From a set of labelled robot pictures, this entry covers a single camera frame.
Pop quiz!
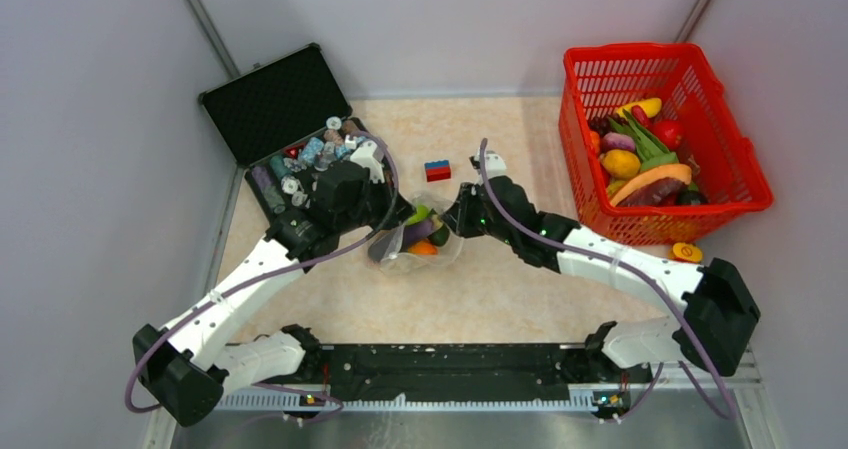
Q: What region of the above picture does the red toy chili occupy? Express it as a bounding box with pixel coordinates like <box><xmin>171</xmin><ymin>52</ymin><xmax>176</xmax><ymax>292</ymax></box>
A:
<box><xmin>630</xmin><ymin>105</ymin><xmax>653</xmax><ymax>129</ymax></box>

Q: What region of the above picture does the green toy leaf vegetable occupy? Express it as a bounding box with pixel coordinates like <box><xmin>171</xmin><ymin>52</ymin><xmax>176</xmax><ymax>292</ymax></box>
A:
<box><xmin>606</xmin><ymin>110</ymin><xmax>679</xmax><ymax>172</ymax></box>

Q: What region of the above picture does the red toy tomato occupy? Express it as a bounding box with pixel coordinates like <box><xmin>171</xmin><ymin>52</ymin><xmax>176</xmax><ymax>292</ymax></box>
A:
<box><xmin>651</xmin><ymin>120</ymin><xmax>684</xmax><ymax>151</ymax></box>

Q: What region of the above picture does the dark green toy vegetable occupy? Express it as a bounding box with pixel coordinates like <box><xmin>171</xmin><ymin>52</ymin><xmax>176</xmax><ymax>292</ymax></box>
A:
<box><xmin>428</xmin><ymin>225</ymin><xmax>451</xmax><ymax>247</ymax></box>

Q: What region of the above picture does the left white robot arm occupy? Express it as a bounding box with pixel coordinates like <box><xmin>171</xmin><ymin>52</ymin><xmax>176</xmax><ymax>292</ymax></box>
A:
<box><xmin>124</xmin><ymin>139</ymin><xmax>411</xmax><ymax>427</ymax></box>

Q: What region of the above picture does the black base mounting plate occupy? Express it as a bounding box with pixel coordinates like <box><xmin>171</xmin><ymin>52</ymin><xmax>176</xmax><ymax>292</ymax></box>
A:
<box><xmin>270</xmin><ymin>343</ymin><xmax>653</xmax><ymax>402</ymax></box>

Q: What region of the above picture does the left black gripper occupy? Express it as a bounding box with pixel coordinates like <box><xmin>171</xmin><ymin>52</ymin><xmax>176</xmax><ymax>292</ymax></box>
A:
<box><xmin>337</xmin><ymin>171</ymin><xmax>417</xmax><ymax>234</ymax></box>

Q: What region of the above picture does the purple toy eggplant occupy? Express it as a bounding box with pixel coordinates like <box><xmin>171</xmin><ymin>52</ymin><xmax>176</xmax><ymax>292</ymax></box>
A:
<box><xmin>367</xmin><ymin>218</ymin><xmax>437</xmax><ymax>263</ymax></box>

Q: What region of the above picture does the green toy apple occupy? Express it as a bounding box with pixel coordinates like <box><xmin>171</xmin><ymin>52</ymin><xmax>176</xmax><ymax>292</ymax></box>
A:
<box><xmin>405</xmin><ymin>204</ymin><xmax>431</xmax><ymax>226</ymax></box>

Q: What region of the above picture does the red blue toy brick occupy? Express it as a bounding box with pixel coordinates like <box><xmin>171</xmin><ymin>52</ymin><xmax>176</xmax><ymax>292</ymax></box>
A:
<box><xmin>424</xmin><ymin>160</ymin><xmax>452</xmax><ymax>183</ymax></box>

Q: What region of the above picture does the yellow toy pepper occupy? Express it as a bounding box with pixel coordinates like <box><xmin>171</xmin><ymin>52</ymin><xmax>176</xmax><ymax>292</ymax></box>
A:
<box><xmin>614</xmin><ymin>97</ymin><xmax>663</xmax><ymax>118</ymax></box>

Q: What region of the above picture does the pink toy onion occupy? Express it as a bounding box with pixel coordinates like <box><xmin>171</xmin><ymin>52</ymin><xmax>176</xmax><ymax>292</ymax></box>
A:
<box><xmin>600</xmin><ymin>132</ymin><xmax>637</xmax><ymax>153</ymax></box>

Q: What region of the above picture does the red yellow emergency button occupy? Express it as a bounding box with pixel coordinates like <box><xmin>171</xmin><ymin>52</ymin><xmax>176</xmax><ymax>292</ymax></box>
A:
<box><xmin>669</xmin><ymin>242</ymin><xmax>704</xmax><ymax>264</ymax></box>

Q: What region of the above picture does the clear zip top bag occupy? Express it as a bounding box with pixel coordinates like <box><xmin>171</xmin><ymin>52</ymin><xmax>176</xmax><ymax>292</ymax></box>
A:
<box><xmin>366</xmin><ymin>192</ymin><xmax>463</xmax><ymax>275</ymax></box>

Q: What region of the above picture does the red plastic basket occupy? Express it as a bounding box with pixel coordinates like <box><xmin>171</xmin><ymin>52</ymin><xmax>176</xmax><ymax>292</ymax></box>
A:
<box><xmin>559</xmin><ymin>42</ymin><xmax>774</xmax><ymax>246</ymax></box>

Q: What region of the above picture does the orange toy pumpkin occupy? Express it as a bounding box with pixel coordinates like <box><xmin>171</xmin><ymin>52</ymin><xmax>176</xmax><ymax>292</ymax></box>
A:
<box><xmin>406</xmin><ymin>240</ymin><xmax>439</xmax><ymax>256</ymax></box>

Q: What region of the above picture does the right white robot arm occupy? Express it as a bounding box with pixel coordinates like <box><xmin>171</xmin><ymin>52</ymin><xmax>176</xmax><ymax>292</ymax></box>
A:
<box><xmin>443</xmin><ymin>151</ymin><xmax>761</xmax><ymax>381</ymax></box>

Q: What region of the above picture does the aluminium frame rail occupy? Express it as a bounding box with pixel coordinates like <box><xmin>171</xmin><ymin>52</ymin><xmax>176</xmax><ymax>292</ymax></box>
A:
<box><xmin>142</xmin><ymin>343</ymin><xmax>763</xmax><ymax>413</ymax></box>

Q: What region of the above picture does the toy ham slice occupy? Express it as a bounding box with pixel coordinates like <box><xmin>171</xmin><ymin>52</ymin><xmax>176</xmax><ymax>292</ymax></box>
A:
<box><xmin>609</xmin><ymin>164</ymin><xmax>692</xmax><ymax>207</ymax></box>

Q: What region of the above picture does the black poker chip case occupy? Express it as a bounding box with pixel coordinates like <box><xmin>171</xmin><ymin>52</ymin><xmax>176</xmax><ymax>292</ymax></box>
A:
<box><xmin>199</xmin><ymin>43</ymin><xmax>373</xmax><ymax>223</ymax></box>

